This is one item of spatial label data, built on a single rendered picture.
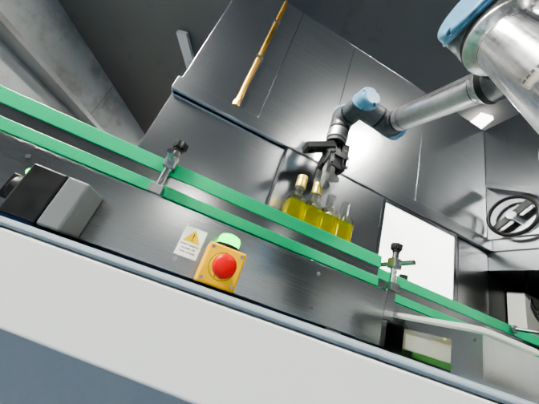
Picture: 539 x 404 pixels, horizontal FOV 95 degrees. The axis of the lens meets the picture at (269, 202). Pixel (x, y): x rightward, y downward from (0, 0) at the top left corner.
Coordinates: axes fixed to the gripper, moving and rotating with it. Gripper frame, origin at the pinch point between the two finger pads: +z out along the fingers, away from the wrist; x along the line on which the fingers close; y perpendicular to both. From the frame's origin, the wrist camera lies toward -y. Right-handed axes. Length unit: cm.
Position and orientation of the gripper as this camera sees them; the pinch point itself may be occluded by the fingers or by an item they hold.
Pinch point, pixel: (318, 186)
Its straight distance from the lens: 82.9
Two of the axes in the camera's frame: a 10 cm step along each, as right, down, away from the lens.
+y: 8.9, 4.0, 2.1
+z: -3.1, 8.7, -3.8
